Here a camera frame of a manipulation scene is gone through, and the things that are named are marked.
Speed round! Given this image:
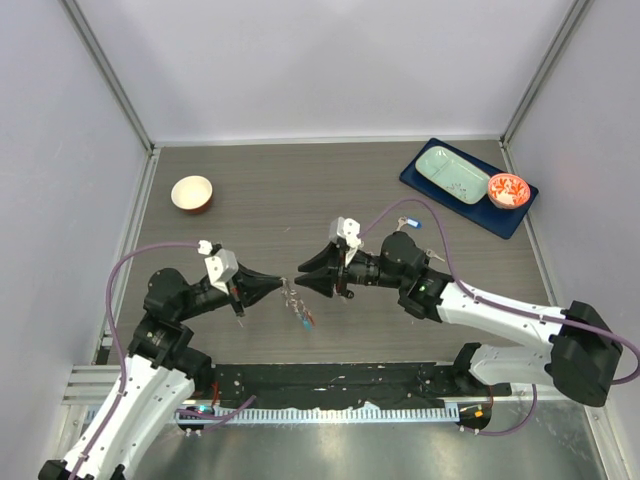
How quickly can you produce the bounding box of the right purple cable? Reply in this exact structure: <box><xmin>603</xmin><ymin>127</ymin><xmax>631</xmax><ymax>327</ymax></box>
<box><xmin>357</xmin><ymin>198</ymin><xmax>639</xmax><ymax>436</ymax></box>

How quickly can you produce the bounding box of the silver key by blue tag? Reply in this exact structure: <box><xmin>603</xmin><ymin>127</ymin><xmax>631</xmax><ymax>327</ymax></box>
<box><xmin>396</xmin><ymin>217</ymin><xmax>407</xmax><ymax>231</ymax></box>

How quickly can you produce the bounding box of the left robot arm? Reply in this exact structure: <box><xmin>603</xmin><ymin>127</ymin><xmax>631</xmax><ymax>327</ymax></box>
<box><xmin>38</xmin><ymin>265</ymin><xmax>283</xmax><ymax>479</ymax></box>

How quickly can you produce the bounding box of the red patterned bowl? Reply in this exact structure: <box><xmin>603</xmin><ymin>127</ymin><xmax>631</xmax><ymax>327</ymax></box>
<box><xmin>487</xmin><ymin>173</ymin><xmax>531</xmax><ymax>210</ymax></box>

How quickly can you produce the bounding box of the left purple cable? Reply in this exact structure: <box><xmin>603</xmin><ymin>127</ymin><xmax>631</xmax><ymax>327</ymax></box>
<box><xmin>74</xmin><ymin>240</ymin><xmax>259</xmax><ymax>476</ymax></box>

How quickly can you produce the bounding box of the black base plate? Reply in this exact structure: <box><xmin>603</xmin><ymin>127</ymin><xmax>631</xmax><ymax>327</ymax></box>
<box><xmin>212</xmin><ymin>362</ymin><xmax>512</xmax><ymax>410</ymax></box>

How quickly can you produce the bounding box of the blue key tag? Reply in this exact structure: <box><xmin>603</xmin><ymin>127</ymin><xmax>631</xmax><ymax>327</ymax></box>
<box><xmin>405</xmin><ymin>217</ymin><xmax>422</xmax><ymax>229</ymax></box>

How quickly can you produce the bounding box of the white and red bowl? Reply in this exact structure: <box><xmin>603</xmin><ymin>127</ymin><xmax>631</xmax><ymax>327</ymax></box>
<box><xmin>170</xmin><ymin>175</ymin><xmax>214</xmax><ymax>214</ymax></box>

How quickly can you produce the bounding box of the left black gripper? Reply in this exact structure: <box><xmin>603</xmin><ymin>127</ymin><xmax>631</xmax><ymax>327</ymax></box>
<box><xmin>176</xmin><ymin>260</ymin><xmax>282</xmax><ymax>320</ymax></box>

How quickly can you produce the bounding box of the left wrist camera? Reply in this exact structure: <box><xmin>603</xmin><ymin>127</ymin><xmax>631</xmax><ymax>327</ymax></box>
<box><xmin>204</xmin><ymin>248</ymin><xmax>239</xmax><ymax>295</ymax></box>

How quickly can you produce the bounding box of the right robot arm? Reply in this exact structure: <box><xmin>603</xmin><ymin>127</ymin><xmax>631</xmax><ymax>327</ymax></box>
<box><xmin>295</xmin><ymin>231</ymin><xmax>623</xmax><ymax>407</ymax></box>

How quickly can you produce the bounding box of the light green divided dish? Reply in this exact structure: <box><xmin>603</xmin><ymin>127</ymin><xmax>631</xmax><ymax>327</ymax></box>
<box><xmin>415</xmin><ymin>146</ymin><xmax>489</xmax><ymax>205</ymax></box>

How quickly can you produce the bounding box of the loose silver key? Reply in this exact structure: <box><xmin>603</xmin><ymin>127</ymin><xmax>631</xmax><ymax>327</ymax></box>
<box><xmin>425</xmin><ymin>249</ymin><xmax>446</xmax><ymax>262</ymax></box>

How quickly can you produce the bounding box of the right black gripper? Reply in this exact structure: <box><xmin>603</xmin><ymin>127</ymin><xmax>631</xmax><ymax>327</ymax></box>
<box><xmin>296</xmin><ymin>240</ymin><xmax>407</xmax><ymax>298</ymax></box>

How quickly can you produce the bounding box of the metal crescent keyring holder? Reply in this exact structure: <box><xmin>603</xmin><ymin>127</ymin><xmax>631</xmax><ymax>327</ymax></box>
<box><xmin>281</xmin><ymin>278</ymin><xmax>315</xmax><ymax>331</ymax></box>

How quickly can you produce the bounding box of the slotted cable duct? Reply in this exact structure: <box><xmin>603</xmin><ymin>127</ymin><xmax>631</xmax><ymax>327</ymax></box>
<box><xmin>169</xmin><ymin>403</ymin><xmax>460</xmax><ymax>425</ymax></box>

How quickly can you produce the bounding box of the purple cable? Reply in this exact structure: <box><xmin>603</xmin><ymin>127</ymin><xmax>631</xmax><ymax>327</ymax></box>
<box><xmin>357</xmin><ymin>198</ymin><xmax>639</xmax><ymax>436</ymax></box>
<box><xmin>74</xmin><ymin>240</ymin><xmax>259</xmax><ymax>476</ymax></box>

